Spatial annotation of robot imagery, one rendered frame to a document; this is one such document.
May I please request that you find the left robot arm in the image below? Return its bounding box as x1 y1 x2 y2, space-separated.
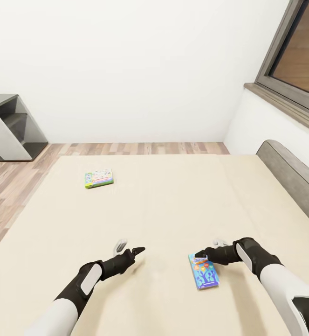
17 238 145 336

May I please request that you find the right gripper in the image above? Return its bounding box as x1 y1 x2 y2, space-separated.
195 246 232 266

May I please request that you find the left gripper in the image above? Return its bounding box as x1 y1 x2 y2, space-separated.
110 247 145 276

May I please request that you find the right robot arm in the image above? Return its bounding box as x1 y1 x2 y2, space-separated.
195 237 309 336

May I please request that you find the board game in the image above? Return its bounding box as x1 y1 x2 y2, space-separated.
188 253 220 289
85 168 114 188

